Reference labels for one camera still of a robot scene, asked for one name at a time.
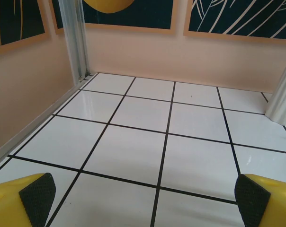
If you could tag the white ribbed vase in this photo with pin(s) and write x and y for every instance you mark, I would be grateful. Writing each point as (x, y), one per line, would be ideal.
(282, 99)

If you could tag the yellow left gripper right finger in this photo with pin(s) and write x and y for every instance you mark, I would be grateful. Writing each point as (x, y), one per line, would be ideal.
(270, 203)

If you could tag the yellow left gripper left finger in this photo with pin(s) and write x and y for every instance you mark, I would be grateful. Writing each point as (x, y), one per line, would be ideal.
(10, 203)

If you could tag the aluminium frame post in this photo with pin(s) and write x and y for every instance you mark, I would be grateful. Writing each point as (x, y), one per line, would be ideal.
(74, 35)

